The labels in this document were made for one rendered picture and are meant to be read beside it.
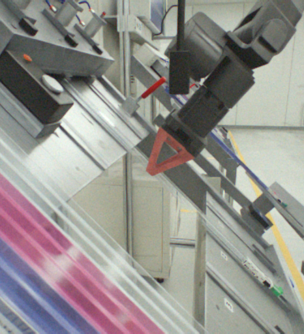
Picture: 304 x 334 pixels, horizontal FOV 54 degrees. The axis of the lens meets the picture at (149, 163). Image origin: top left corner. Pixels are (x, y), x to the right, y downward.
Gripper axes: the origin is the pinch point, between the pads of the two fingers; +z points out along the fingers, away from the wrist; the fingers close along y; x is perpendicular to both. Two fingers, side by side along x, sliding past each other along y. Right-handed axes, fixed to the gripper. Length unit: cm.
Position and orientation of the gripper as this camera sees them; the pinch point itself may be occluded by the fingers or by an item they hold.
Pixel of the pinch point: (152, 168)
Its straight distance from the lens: 48.4
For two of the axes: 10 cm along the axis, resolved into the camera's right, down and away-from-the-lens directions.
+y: -1.8, 2.6, -9.5
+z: -6.2, 7.2, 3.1
